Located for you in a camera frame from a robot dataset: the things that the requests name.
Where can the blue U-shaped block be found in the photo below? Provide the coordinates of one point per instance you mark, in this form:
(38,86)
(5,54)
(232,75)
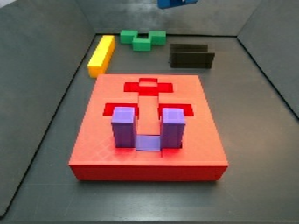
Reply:
(165,4)

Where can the black angle fixture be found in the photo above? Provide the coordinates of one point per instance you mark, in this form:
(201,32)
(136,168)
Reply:
(190,56)

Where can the red slotted base block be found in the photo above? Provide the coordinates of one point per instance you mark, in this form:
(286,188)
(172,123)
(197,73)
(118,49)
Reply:
(98,160)

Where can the purple U-shaped block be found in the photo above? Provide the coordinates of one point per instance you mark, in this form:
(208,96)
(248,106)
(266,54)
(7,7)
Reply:
(152,132)

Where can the yellow long bar block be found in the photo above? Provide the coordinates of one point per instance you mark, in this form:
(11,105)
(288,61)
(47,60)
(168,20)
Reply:
(99,61)

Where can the green zigzag block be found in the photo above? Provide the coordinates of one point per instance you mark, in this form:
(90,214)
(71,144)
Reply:
(142,44)

